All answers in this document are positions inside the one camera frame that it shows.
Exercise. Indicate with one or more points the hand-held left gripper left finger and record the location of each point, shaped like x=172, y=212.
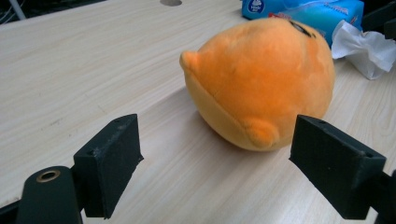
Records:
x=109, y=165

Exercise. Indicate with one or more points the blue tissue pack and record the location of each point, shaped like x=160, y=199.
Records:
x=311, y=12

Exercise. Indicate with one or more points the orange plush toy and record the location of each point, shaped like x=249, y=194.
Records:
x=258, y=84

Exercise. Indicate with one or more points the white tissue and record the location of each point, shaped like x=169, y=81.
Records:
x=364, y=49

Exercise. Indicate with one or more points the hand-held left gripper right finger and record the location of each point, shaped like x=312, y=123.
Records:
x=336, y=168

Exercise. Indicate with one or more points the white pole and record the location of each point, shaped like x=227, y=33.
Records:
x=17, y=9

